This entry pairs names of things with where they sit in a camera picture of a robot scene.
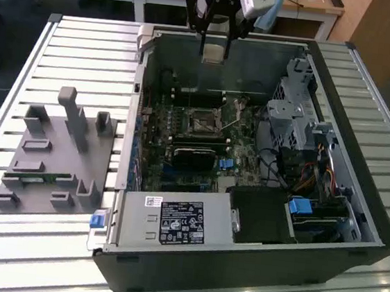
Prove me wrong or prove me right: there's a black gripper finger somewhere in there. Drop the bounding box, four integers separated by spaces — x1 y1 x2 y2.
178 0 219 58
223 3 258 62

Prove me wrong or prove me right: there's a silver CPU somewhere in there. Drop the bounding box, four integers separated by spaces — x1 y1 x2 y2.
201 43 227 66

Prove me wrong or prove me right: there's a CPU socket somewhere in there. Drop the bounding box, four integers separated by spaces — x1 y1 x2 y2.
185 105 227 139

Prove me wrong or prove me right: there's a pale blue teach pendant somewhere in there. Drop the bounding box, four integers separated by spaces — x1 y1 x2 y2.
254 0 287 34

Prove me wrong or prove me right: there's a grey metal disk bay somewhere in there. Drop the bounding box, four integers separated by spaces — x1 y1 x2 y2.
262 55 346 157

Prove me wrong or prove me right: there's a green motherboard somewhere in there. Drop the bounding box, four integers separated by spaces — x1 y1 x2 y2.
129 84 278 205

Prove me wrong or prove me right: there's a black graphics card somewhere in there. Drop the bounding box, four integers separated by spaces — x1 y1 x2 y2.
170 143 219 173

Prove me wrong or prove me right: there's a small silver heat sink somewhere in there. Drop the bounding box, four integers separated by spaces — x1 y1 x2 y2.
216 175 237 195

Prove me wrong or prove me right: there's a wooden cabinet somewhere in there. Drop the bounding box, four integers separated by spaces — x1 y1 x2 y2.
323 0 390 90

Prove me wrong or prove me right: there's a black plastic shroud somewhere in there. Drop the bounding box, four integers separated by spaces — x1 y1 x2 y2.
223 183 301 250

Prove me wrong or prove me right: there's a blue disk carrier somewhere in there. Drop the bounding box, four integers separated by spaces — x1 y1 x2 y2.
287 196 314 218

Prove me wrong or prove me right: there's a grey parts rack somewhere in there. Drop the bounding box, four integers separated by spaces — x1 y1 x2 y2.
0 79 123 227

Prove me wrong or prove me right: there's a silver power supply unit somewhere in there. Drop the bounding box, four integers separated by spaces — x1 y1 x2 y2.
116 182 245 259

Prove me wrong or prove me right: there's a green RAM stick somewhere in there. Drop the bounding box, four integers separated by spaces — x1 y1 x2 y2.
2 166 74 188

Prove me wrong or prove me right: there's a blue case latch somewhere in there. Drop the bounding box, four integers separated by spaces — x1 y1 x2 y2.
89 213 105 230

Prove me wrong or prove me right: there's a black open PC case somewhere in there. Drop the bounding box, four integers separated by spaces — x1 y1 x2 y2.
88 18 390 292

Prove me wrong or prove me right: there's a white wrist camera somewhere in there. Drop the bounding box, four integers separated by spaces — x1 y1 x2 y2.
235 0 278 23

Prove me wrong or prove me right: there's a black cable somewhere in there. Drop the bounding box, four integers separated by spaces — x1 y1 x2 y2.
251 147 296 190

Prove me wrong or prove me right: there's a yellow red wire bundle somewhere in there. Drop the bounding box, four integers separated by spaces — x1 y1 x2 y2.
293 160 339 198

